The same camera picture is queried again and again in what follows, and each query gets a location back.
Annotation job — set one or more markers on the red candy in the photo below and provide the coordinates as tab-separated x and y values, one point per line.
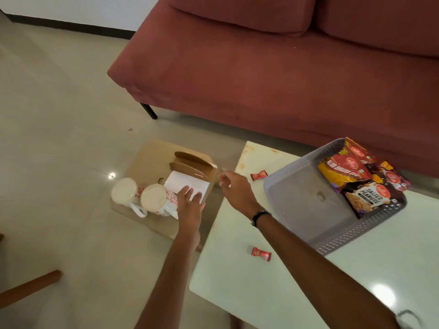
260	254
259	175

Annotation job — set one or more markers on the red fabric sofa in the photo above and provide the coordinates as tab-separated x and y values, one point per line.
274	71

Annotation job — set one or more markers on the beige plastic stool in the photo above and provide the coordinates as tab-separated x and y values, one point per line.
151	157

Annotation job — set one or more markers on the person's right forearm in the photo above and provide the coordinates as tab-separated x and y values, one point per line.
326	277

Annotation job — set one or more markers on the person's left forearm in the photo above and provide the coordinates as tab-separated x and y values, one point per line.
168	284

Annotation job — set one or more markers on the brown wooden furniture leg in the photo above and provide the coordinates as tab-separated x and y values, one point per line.
27	291

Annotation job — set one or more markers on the white floral mug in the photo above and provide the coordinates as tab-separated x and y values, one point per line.
123	191
154	198

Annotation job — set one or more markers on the person's left foot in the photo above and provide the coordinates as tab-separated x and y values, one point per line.
236	322

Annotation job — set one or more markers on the red sofa back cushion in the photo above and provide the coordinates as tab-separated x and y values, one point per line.
240	10
377	20

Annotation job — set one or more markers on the dark peanuts snack packet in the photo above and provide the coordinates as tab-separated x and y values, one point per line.
370	198

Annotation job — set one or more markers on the person's right hand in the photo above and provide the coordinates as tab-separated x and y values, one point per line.
238	193

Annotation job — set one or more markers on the black sofa leg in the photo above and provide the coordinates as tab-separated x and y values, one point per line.
149	111

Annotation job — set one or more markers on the person's left hand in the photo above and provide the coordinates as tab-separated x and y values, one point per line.
188	209

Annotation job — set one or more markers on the wooden napkin holder with napkins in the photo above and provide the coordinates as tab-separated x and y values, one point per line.
192	164

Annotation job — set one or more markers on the grey plastic tray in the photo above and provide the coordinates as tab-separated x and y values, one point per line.
301	202

